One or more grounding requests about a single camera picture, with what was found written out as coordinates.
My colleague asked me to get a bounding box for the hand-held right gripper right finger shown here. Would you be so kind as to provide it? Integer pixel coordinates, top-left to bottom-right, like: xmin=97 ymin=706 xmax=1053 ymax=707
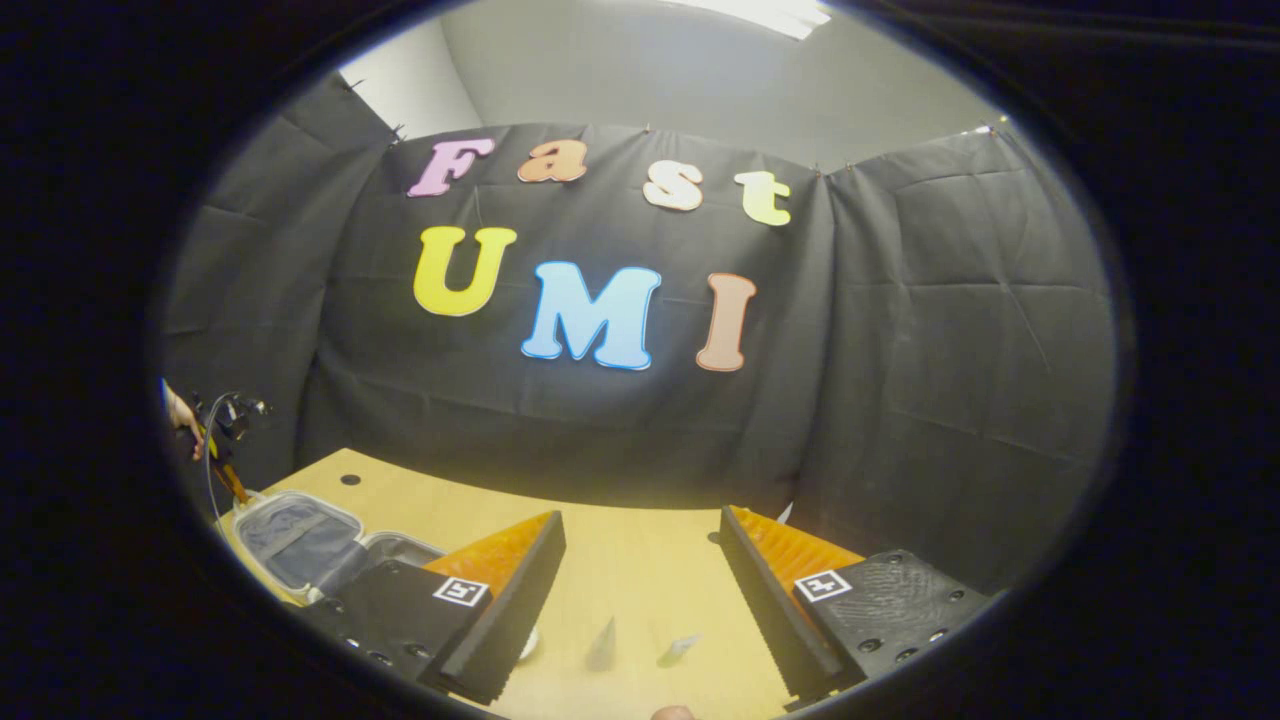
xmin=718 ymin=505 xmax=993 ymax=703

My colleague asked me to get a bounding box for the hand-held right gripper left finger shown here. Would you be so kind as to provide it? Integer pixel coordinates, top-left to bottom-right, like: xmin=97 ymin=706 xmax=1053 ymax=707
xmin=300 ymin=510 xmax=567 ymax=706

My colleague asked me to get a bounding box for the white suitcase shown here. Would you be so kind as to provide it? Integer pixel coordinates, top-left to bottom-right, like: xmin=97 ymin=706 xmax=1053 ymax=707
xmin=228 ymin=490 xmax=448 ymax=606

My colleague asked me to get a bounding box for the black backdrop cloth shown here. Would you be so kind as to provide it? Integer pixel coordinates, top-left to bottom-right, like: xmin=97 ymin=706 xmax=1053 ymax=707
xmin=160 ymin=75 xmax=1119 ymax=596

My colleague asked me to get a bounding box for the ceiling light panel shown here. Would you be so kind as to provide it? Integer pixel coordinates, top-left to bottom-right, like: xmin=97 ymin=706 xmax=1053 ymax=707
xmin=690 ymin=0 xmax=833 ymax=41

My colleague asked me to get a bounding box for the white cable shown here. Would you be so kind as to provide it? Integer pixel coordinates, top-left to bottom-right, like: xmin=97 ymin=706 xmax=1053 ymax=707
xmin=203 ymin=392 xmax=241 ymax=521

